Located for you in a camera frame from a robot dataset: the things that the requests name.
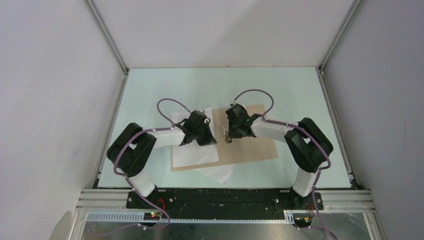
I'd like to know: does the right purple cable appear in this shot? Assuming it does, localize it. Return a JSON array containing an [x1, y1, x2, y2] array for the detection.
[[233, 88, 337, 239]]

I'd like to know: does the right aluminium frame post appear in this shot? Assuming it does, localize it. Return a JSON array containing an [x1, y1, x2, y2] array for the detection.
[[318, 0, 365, 73]]

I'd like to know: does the right small circuit board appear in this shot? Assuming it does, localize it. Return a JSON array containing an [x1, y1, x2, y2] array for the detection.
[[293, 217, 312, 229]]

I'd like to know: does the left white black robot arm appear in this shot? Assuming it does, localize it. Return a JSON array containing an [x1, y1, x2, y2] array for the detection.
[[106, 110, 217, 208]]

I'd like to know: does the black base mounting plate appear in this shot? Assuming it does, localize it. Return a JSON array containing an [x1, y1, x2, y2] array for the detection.
[[126, 188, 324, 220]]

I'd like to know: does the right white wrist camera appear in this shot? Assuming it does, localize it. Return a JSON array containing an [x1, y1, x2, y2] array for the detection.
[[235, 102, 247, 109]]

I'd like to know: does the small circuit board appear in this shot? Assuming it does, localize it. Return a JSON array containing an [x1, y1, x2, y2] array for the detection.
[[293, 217, 312, 229], [143, 212, 162, 221]]

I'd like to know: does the left small circuit board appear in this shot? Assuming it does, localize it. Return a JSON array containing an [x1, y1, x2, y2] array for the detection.
[[143, 212, 162, 221]]

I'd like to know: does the left aluminium frame post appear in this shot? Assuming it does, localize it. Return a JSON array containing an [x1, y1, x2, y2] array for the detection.
[[82, 0, 129, 75]]

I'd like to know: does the silver metal folder clip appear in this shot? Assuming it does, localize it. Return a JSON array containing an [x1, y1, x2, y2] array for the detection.
[[222, 125, 232, 144]]

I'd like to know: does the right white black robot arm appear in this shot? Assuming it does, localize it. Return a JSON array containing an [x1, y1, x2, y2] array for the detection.
[[225, 103, 334, 209]]

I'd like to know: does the white slotted cable duct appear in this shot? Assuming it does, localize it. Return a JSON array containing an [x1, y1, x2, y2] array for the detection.
[[86, 211, 294, 224]]

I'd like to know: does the tan cardboard folder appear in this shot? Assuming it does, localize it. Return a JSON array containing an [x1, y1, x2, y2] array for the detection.
[[171, 103, 279, 172]]

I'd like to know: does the aluminium frame post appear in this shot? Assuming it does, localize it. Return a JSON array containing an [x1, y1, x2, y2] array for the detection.
[[318, 0, 365, 73], [82, 0, 129, 75]]

